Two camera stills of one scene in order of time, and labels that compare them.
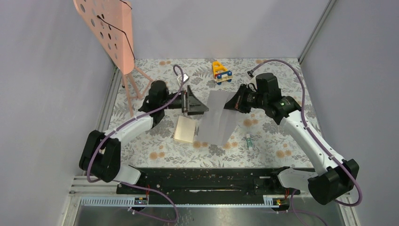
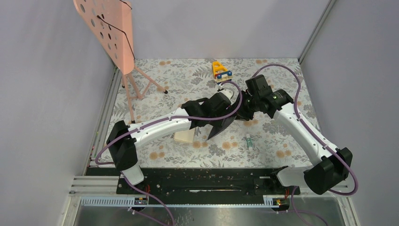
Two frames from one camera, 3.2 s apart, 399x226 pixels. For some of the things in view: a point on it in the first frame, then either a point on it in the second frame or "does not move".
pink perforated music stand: (110, 23) does not move
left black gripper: (194, 106) -> (217, 123)
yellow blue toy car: (220, 74) does not move
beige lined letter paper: (184, 130) does not move
